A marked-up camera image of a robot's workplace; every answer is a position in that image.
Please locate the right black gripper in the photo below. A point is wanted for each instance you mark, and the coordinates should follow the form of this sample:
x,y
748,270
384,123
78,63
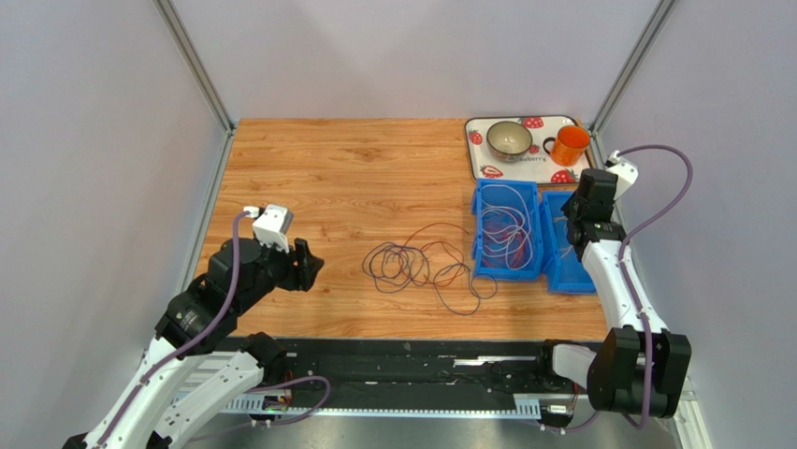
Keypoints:
x,y
576,211

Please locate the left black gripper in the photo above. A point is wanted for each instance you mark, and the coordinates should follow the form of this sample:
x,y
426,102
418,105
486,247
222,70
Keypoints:
x,y
301,275

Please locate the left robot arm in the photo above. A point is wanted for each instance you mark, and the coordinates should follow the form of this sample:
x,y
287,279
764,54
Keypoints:
x,y
196,321

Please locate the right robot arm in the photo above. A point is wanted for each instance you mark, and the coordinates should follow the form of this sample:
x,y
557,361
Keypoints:
x,y
641,366

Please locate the right blue plastic bin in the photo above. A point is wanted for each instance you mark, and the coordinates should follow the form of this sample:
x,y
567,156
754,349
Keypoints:
x,y
563,271

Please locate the blue plastic bin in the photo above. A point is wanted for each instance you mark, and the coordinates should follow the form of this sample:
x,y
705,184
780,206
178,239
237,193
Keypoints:
x,y
507,243
563,271

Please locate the strawberry print tray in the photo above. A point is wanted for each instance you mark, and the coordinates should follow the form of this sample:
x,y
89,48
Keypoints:
x,y
535,164

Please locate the orange mug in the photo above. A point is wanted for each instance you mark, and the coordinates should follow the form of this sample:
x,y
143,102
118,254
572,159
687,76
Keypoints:
x,y
567,147

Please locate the left blue plastic bin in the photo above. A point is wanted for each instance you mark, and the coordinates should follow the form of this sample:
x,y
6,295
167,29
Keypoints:
x,y
507,243

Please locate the ceramic bowl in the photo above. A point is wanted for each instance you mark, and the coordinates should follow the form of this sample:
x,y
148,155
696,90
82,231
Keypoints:
x,y
508,141

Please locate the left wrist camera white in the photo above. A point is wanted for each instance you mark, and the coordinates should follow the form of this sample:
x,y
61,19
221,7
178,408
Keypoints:
x,y
271,225

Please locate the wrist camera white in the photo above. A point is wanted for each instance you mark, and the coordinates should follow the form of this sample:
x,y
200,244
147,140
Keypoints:
x,y
271,225
627,172

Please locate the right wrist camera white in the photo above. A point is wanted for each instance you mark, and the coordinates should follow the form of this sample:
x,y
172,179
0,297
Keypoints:
x,y
627,172

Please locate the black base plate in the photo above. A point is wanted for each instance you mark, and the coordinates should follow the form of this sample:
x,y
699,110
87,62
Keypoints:
x,y
422,374

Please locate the slotted cable duct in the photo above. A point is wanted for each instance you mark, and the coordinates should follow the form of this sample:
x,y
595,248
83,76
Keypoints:
x,y
522,408

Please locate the right aluminium frame post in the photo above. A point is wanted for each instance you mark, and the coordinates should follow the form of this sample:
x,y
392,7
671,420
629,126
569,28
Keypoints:
x,y
644,43

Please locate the aluminium frame post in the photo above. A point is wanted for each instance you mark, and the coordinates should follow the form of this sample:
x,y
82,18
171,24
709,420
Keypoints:
x,y
174,23
644,43

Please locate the left aluminium frame post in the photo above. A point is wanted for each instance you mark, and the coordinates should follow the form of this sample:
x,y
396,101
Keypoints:
x,y
174,23

